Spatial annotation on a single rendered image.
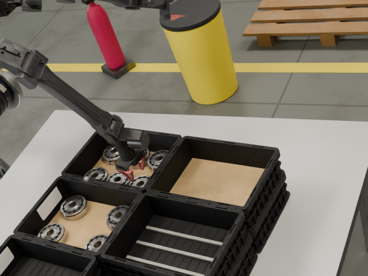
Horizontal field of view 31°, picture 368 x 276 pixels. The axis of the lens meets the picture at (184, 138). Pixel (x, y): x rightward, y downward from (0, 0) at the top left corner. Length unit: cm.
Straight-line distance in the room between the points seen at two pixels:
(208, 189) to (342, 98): 176
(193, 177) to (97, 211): 38
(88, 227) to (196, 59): 179
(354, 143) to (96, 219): 102
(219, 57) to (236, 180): 174
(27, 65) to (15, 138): 263
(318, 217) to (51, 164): 128
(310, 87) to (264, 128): 138
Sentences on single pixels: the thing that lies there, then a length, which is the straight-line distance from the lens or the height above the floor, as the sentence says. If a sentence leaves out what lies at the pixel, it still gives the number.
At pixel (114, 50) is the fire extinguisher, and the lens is 479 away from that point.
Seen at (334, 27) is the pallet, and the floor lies 11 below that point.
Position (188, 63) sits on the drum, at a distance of 407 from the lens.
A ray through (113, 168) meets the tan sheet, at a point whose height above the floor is 83.
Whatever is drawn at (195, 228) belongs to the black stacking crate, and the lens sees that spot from 232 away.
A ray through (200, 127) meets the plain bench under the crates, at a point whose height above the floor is 70.
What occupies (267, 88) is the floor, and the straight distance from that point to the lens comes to 424.
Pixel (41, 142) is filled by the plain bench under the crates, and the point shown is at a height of 70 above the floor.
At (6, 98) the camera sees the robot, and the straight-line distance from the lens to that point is 282.
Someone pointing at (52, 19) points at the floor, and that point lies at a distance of 604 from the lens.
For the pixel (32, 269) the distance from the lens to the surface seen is 247.
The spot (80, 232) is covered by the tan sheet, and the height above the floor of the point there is 83.
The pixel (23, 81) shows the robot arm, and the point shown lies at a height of 148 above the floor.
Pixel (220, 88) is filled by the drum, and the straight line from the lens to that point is 418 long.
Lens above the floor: 246
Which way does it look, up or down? 37 degrees down
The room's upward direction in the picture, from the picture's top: 21 degrees counter-clockwise
